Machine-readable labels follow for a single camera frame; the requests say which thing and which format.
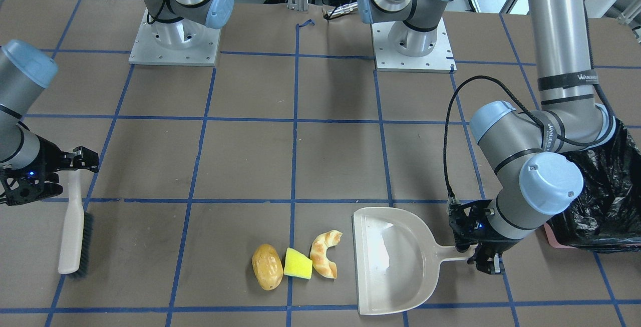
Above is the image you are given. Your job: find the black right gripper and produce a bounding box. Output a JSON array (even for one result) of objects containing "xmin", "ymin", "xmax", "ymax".
[{"xmin": 1, "ymin": 139, "xmax": 99, "ymax": 206}]

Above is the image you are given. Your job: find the croissant bread piece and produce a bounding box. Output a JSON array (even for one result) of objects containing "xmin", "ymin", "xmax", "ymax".
[{"xmin": 309, "ymin": 230, "xmax": 343, "ymax": 279}]

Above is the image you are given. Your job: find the brown potato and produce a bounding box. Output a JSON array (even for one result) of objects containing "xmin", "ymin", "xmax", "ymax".
[{"xmin": 251, "ymin": 243, "xmax": 284, "ymax": 290}]

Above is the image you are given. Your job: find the black trash bag bin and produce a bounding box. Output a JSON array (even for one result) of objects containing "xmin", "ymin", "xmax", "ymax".
[{"xmin": 545, "ymin": 120, "xmax": 640, "ymax": 253}]

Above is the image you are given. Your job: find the beige plastic dustpan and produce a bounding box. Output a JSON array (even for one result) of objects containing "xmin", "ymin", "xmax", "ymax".
[{"xmin": 353, "ymin": 207, "xmax": 474, "ymax": 315}]

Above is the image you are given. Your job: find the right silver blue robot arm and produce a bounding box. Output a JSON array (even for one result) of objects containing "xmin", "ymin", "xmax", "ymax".
[{"xmin": 1, "ymin": 40, "xmax": 99, "ymax": 206}]

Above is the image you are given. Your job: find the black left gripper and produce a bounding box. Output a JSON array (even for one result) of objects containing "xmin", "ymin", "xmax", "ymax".
[{"xmin": 447, "ymin": 199, "xmax": 516, "ymax": 274}]

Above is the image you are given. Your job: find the yellow sponge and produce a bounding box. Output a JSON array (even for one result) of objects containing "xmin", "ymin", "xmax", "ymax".
[{"xmin": 283, "ymin": 248, "xmax": 313, "ymax": 280}]

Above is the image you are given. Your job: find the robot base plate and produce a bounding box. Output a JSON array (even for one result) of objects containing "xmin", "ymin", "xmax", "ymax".
[
  {"xmin": 129, "ymin": 10, "xmax": 221, "ymax": 67},
  {"xmin": 371, "ymin": 19, "xmax": 457, "ymax": 73}
]

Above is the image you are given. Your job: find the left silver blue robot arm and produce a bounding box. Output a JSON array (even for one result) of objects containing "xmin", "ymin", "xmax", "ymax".
[{"xmin": 357, "ymin": 0, "xmax": 616, "ymax": 274}]

